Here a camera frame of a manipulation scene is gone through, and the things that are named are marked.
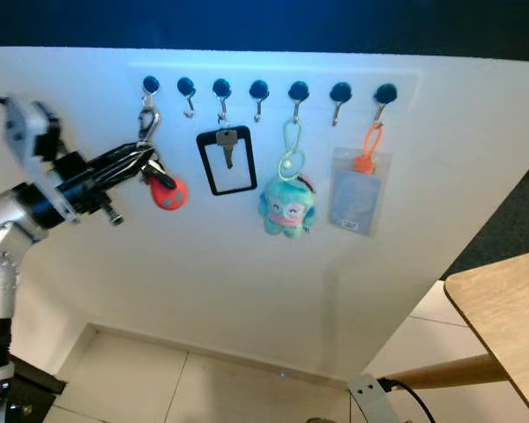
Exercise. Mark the black frame badge holder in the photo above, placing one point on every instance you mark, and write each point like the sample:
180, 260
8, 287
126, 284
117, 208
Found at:
201, 137

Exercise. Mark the white standing board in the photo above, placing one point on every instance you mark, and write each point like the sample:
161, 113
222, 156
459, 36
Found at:
203, 282

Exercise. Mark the silver key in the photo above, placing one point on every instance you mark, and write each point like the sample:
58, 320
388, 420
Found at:
227, 139

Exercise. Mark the wooden table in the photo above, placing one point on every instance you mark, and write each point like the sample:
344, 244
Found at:
511, 300

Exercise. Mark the blue knob metal hook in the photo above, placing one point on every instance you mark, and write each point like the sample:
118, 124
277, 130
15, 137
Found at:
186, 85
340, 91
258, 88
151, 85
221, 87
385, 92
299, 89

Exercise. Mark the red key fob with carabiner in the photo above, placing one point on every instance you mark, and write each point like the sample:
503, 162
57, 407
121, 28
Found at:
170, 194

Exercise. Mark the black robot waist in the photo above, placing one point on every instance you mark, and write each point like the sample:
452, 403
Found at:
18, 398

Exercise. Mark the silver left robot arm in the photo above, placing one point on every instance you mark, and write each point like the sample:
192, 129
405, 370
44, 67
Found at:
0, 231

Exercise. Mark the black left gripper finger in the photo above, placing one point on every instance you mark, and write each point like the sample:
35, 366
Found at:
128, 155
130, 173

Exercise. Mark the clear hook rail plate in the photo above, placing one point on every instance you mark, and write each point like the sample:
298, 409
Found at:
247, 70

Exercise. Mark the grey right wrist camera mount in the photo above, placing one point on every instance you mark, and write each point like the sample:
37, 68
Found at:
370, 402

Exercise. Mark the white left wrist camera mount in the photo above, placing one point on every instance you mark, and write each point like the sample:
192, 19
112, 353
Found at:
26, 132

